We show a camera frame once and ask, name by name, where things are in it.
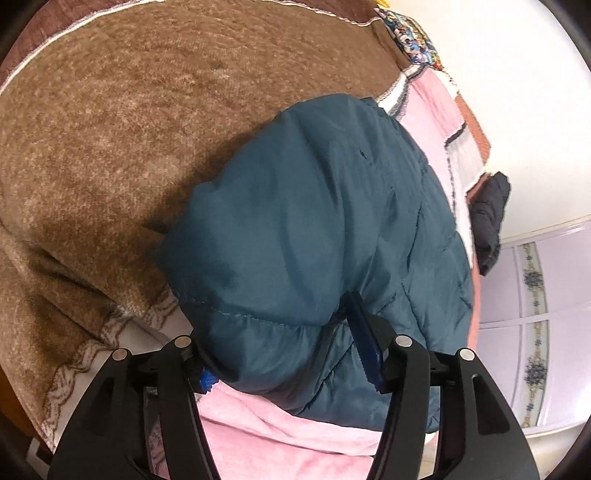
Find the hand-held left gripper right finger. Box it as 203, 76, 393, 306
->
345, 291, 539, 480

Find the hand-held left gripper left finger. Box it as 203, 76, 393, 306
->
48, 335, 219, 480

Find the teal quilted puffer jacket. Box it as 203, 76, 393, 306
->
154, 93, 476, 435

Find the lilac wardrobe with floral trim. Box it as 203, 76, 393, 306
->
475, 222, 591, 432

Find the black puffer jacket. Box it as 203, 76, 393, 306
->
470, 172, 511, 276

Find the brown and pink patchwork blanket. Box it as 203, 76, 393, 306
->
0, 0, 494, 480

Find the colourful printed pillow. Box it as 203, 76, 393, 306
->
374, 4, 446, 72

